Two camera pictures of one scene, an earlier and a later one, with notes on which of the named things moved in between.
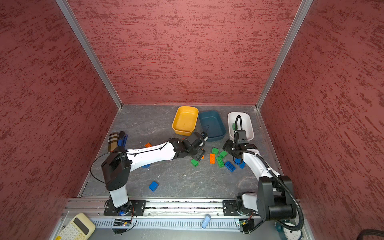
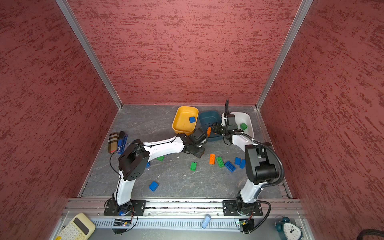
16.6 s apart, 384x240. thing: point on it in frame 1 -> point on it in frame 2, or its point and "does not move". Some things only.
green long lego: [220, 162] does not move
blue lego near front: [153, 186] does not move
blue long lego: [230, 166] does not move
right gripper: [226, 146] -> [216, 127]
